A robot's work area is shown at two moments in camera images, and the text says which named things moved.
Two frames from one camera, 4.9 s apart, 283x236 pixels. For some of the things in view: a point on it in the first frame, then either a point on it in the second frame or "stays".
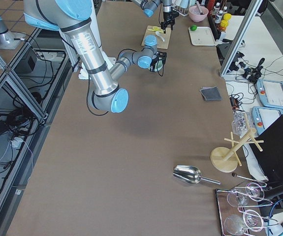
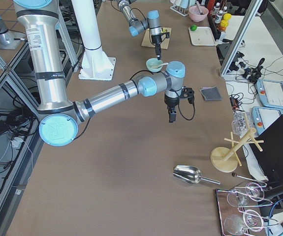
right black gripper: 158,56 to 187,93
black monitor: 277,156 stays
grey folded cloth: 210,93 stays
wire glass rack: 234,222 stays
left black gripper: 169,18 to 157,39
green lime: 193,27 stays
